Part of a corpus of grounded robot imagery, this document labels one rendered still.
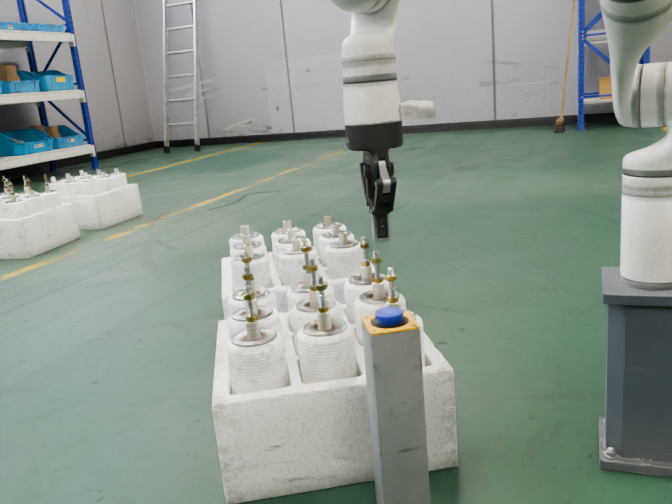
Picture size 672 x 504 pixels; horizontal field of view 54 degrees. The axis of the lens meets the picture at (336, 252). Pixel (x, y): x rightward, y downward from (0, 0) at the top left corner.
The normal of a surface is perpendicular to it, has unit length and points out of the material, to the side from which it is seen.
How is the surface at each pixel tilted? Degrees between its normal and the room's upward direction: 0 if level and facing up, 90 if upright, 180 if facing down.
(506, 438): 0
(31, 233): 90
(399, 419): 90
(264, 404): 90
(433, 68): 90
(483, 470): 0
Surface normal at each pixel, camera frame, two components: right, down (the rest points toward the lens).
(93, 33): 0.93, 0.01
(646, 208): -0.62, 0.25
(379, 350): 0.14, 0.24
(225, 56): -0.35, 0.26
